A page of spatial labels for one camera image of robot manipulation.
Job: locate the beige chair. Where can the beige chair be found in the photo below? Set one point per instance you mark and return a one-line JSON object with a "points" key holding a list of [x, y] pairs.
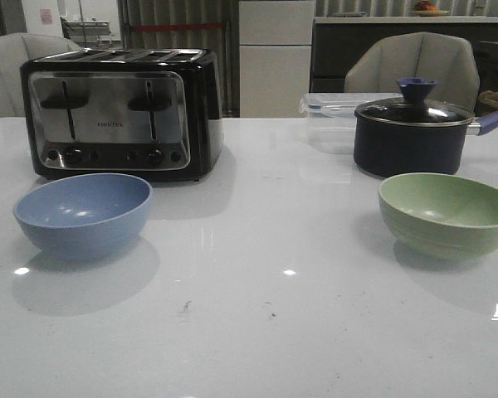
{"points": [[449, 60], [15, 50]]}

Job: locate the beige chair right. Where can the beige chair right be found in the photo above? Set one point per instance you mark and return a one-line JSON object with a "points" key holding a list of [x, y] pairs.
{"points": [[449, 60]]}

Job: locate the glass pot lid blue knob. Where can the glass pot lid blue knob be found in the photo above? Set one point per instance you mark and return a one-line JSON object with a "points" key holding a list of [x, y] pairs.
{"points": [[414, 108]]}

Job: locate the blue bowl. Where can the blue bowl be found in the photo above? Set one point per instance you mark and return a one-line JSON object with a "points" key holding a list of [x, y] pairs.
{"points": [[85, 217]]}

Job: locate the white cabinet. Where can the white cabinet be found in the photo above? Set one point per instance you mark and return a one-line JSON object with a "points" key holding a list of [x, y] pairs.
{"points": [[275, 40]]}

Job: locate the black and silver toaster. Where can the black and silver toaster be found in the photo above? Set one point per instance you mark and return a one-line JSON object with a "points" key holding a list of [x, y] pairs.
{"points": [[155, 114]]}

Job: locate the metal cart in background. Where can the metal cart in background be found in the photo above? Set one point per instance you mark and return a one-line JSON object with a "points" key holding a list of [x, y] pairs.
{"points": [[90, 32]]}

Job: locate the clear plastic food container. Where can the clear plastic food container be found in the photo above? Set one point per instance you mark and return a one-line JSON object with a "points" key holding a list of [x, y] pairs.
{"points": [[330, 117]]}

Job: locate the green bowl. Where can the green bowl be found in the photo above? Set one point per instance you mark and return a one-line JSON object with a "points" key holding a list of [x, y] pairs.
{"points": [[444, 216]]}

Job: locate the beige chair left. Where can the beige chair left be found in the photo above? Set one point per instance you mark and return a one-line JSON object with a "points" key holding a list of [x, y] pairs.
{"points": [[15, 50]]}

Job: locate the dark blue saucepan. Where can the dark blue saucepan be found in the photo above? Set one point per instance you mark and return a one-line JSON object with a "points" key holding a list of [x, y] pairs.
{"points": [[385, 148]]}

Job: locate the fruit bowl on counter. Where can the fruit bowl on counter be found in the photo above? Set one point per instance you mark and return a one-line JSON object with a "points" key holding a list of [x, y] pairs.
{"points": [[425, 8]]}

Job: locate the dark kitchen counter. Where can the dark kitchen counter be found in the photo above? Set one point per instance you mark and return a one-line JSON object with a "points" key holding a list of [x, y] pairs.
{"points": [[339, 42]]}

